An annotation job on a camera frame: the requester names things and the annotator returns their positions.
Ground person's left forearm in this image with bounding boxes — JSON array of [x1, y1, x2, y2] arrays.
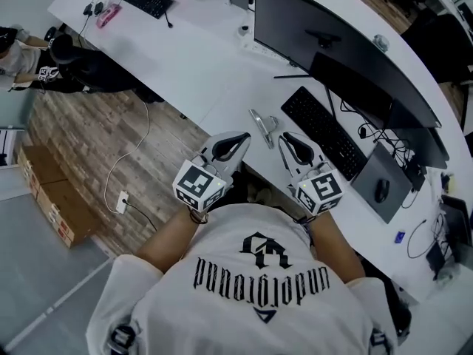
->
[[135, 203, 208, 274]]

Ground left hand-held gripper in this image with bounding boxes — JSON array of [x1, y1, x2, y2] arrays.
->
[[171, 131, 253, 212]]

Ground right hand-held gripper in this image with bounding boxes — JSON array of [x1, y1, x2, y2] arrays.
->
[[277, 132, 345, 216]]

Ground black computer mouse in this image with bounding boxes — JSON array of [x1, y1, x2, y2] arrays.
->
[[373, 178, 391, 204]]

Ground white cable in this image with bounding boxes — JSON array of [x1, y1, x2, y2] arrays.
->
[[103, 97, 151, 209]]

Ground long white power strip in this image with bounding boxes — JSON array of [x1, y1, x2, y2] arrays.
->
[[241, 41, 293, 65]]

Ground grey mouse pad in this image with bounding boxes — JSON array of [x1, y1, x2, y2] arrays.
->
[[350, 141, 413, 225]]

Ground person in white t-shirt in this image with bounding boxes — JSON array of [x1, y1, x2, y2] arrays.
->
[[86, 201, 401, 355]]

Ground person's right forearm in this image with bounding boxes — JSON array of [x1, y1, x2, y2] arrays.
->
[[305, 210, 366, 285]]

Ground cardboard box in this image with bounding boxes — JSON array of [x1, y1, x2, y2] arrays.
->
[[35, 178, 101, 250], [16, 145, 70, 200]]

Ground pink plastic object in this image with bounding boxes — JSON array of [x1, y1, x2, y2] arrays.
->
[[96, 3, 123, 29]]

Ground black looped cable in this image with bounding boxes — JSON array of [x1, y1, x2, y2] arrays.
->
[[406, 218, 430, 260]]

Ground large curved black monitor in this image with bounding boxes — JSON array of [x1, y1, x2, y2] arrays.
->
[[253, 0, 443, 129]]

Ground dark grey monitor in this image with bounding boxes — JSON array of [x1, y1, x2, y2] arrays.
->
[[384, 98, 451, 170]]

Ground bundle of black cables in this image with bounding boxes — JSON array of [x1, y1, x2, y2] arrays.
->
[[338, 99, 428, 209]]

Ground black keyboard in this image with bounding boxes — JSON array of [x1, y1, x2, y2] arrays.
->
[[121, 0, 175, 20], [280, 85, 370, 182]]

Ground silver metal tool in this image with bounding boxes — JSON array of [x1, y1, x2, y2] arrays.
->
[[248, 108, 279, 150]]

